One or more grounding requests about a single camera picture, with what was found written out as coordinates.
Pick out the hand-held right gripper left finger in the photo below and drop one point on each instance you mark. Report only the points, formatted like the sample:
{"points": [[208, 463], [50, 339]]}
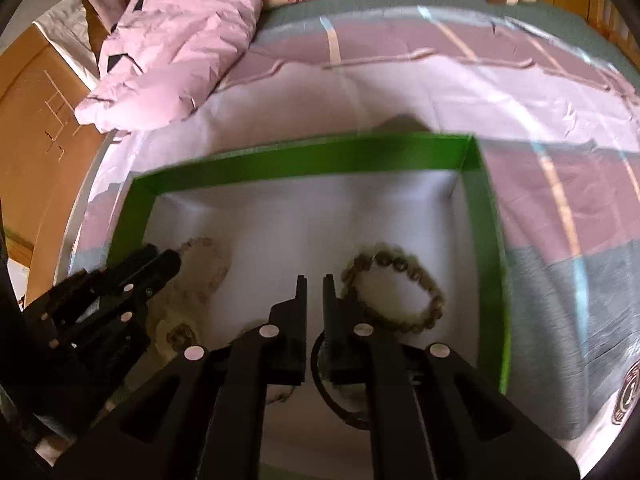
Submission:
{"points": [[295, 340]]}

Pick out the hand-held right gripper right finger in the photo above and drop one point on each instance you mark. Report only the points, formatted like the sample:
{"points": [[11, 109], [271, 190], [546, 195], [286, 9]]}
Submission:
{"points": [[335, 345]]}

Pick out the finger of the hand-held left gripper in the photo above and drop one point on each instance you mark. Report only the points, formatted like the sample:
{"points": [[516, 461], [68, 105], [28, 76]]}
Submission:
{"points": [[125, 265], [150, 275]]}

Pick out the green cardboard box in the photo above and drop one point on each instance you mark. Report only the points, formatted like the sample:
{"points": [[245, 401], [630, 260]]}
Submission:
{"points": [[350, 157]]}

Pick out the wooden headboard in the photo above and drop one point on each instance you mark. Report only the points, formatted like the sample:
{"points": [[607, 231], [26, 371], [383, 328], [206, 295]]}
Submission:
{"points": [[30, 110]]}

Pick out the pink quilt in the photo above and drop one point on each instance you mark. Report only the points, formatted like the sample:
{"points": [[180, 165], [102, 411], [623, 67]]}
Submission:
{"points": [[190, 35]]}

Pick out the white cloth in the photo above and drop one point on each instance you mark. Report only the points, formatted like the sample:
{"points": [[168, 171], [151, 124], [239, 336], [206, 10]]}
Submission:
{"points": [[65, 30]]}

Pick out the pink grey cloth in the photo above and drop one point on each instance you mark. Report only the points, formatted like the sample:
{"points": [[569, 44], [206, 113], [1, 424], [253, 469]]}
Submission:
{"points": [[107, 2]]}

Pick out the wooden footboard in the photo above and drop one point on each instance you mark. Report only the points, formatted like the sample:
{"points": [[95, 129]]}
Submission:
{"points": [[612, 15]]}

